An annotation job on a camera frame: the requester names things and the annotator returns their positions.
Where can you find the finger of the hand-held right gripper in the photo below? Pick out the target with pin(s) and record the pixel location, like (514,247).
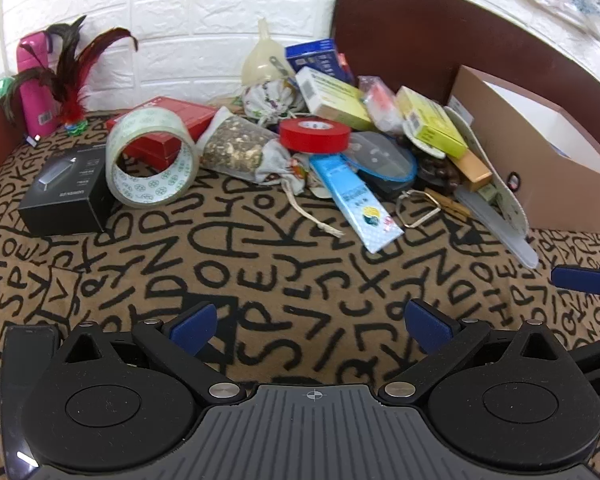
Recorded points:
(580,280)
(597,355)

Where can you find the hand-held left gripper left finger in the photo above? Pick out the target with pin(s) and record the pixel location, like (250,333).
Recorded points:
(195,330)

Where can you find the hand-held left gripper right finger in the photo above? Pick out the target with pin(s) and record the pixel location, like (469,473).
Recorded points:
(427,327)

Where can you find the brown cardboard box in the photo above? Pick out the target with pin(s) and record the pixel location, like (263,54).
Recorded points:
(530,180)

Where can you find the red electrical tape roll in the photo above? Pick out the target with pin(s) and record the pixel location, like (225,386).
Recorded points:
(292,137)

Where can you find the translucent plastic strip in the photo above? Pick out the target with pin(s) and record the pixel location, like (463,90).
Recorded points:
(520,250)

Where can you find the white patterned cloth case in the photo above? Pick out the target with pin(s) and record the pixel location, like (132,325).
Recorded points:
(505,200)

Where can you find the wooden clothespin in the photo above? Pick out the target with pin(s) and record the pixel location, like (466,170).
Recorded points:
(450,205)

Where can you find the green small box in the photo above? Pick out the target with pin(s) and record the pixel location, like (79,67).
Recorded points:
(487,194)

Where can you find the light blue packet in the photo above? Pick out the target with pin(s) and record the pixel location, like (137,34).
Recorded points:
(355,200)

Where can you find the gold small box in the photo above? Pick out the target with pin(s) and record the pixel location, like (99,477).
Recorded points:
(475,170)

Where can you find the black smartphone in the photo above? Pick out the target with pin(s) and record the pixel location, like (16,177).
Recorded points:
(25,360)

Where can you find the round lid with blue rim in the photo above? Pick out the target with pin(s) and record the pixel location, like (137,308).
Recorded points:
(380,157)

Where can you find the black box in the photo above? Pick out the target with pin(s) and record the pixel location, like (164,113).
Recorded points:
(65,200)

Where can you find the cloth pouch with grain window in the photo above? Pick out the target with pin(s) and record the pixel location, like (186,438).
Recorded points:
(235,147)

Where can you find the red box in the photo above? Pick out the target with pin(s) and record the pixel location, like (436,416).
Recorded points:
(185,115)

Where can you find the clear packing tape roll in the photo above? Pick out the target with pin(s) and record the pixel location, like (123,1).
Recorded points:
(145,120)

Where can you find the plastic bag with orange item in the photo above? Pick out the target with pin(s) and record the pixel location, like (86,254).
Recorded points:
(380,102)

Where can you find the white and yellow medicine box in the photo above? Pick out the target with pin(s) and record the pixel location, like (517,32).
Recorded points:
(330,97)

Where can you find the red feather shuttlecock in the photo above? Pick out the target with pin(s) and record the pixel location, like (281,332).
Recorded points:
(70,105)

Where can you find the cream plastic funnel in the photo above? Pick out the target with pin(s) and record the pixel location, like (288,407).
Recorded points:
(262,62)

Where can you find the metal nail clipper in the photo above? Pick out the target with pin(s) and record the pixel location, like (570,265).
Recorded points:
(278,66)

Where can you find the pink bottle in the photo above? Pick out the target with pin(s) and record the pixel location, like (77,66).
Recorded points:
(35,95)

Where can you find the blue box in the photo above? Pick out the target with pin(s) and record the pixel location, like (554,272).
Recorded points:
(312,50)

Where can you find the brown wooden headboard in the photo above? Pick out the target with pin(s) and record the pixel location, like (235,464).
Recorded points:
(405,25)

